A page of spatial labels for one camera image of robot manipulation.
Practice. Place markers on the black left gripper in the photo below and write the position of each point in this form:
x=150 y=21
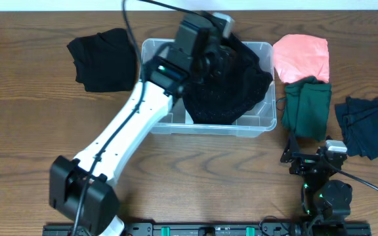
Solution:
x=224 y=57

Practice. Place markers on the pink folded garment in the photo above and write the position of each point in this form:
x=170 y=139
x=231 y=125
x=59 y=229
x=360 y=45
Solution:
x=297 y=56

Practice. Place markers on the dark green folded garment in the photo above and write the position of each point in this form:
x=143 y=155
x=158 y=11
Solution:
x=307 y=108

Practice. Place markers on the dark navy garment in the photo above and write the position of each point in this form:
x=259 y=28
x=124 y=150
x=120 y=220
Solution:
x=358 y=120

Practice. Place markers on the black sparkly knit garment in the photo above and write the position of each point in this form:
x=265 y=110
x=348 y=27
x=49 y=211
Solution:
x=222 y=101

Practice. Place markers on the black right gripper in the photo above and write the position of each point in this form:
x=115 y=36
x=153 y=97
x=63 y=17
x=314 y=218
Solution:
x=306 y=160

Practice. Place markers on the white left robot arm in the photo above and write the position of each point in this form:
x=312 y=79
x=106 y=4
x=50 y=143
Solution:
x=82 y=188

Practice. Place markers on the clear plastic storage bin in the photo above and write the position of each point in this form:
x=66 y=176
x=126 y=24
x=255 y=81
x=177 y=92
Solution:
x=261 y=118

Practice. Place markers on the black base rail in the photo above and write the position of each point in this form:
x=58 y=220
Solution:
x=261 y=229

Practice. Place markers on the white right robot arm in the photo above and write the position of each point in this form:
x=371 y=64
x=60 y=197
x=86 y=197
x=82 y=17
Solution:
x=326 y=201

